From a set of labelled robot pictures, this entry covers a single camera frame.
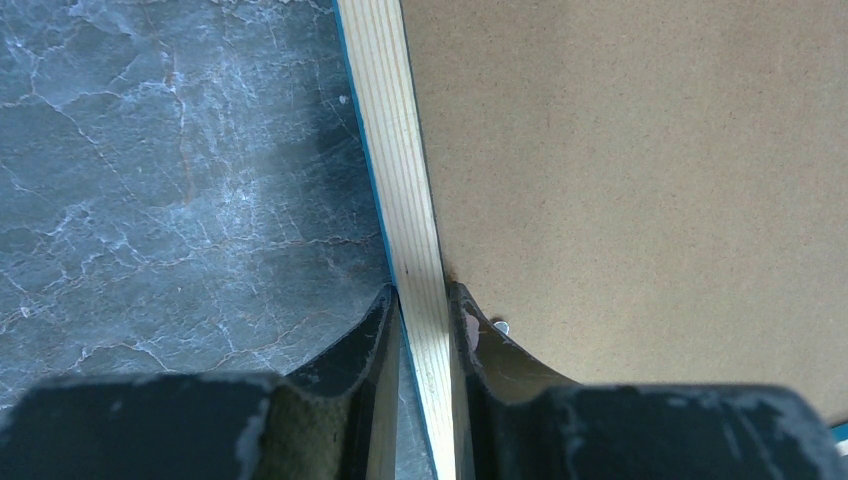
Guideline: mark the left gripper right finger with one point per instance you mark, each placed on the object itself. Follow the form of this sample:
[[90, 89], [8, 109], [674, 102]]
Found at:
[[517, 418]]

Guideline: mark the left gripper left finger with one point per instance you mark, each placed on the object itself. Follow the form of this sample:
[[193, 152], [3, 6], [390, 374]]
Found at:
[[335, 417]]

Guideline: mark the wooden picture frame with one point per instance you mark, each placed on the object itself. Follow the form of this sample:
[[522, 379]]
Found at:
[[375, 42]]

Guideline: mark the brown frame backing board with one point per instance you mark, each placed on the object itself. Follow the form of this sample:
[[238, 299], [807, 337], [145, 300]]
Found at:
[[646, 190]]

